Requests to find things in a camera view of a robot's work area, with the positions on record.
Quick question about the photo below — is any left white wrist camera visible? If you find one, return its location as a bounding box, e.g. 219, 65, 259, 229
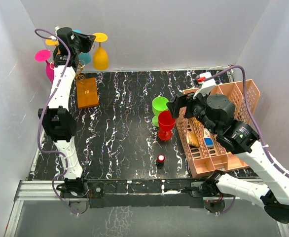
49, 26, 60, 42

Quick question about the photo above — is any magenta wine glass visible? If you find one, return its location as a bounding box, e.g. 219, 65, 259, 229
35, 49, 54, 83

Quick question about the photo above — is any orange wooden rack base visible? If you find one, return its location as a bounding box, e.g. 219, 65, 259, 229
76, 78, 99, 109

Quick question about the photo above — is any blue white box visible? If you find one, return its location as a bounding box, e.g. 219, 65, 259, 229
203, 128, 214, 149

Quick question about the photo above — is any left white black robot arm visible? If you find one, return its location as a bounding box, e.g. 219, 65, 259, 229
38, 27, 96, 197

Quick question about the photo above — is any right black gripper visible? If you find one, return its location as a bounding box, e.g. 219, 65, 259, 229
167, 87, 219, 135

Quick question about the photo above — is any green wine glass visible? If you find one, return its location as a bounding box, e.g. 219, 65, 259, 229
152, 96, 169, 127

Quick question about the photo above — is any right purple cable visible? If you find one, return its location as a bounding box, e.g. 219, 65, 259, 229
201, 65, 289, 224

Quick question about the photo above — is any yellow book in organizer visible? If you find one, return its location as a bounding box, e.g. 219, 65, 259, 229
186, 130, 200, 148

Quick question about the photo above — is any orange wine glass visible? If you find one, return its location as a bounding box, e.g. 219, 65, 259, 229
45, 39, 59, 46
93, 33, 109, 71

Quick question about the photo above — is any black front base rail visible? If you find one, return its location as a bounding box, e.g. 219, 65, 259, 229
80, 178, 224, 209

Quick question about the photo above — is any gold wire glass rack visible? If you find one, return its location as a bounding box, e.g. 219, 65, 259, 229
49, 59, 87, 81

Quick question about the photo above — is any teal wine glass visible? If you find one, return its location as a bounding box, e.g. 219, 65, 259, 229
72, 30, 92, 64

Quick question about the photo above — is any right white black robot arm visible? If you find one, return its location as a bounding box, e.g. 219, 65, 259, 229
167, 93, 289, 224

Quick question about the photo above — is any red black push button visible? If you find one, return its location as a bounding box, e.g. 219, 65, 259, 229
156, 154, 165, 169

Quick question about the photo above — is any pink plastic file organizer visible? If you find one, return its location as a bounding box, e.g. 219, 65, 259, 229
175, 79, 261, 178

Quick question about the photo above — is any red wine glass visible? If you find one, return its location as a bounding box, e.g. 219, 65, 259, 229
158, 111, 176, 141

